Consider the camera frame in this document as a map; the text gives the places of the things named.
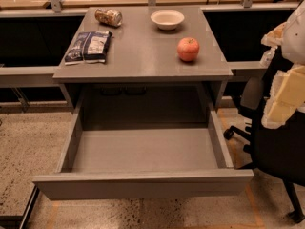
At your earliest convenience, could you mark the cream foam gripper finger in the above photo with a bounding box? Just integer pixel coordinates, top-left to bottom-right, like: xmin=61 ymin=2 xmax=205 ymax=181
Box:
xmin=261 ymin=65 xmax=305 ymax=129

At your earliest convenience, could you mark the blue chip bag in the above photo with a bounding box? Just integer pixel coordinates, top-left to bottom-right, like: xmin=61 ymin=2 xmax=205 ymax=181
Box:
xmin=64 ymin=31 xmax=112 ymax=65

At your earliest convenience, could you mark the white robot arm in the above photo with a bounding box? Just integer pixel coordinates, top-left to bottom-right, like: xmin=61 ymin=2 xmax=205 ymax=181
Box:
xmin=261 ymin=1 xmax=305 ymax=129

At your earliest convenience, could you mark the grey drawer cabinet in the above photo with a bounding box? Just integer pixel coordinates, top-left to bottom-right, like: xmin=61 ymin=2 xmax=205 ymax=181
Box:
xmin=54 ymin=7 xmax=232 ymax=130

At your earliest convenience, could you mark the open grey top drawer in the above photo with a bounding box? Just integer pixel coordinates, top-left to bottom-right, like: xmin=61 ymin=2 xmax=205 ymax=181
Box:
xmin=32 ymin=86 xmax=254 ymax=201

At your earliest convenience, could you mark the black office chair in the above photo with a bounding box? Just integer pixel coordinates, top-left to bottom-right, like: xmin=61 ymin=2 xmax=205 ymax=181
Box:
xmin=223 ymin=46 xmax=305 ymax=224

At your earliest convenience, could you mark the red apple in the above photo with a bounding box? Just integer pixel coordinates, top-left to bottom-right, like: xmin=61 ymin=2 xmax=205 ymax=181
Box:
xmin=177 ymin=37 xmax=200 ymax=62

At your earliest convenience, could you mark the white paper bowl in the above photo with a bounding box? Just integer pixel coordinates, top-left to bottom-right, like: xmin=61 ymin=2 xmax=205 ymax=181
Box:
xmin=151 ymin=10 xmax=185 ymax=31

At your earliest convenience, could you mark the crushed soda can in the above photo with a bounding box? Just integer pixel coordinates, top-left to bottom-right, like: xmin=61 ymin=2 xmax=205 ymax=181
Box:
xmin=94 ymin=8 xmax=123 ymax=28

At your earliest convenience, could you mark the grey metal rail frame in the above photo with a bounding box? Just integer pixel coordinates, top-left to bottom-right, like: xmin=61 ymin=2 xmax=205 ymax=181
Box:
xmin=0 ymin=0 xmax=305 ymax=89

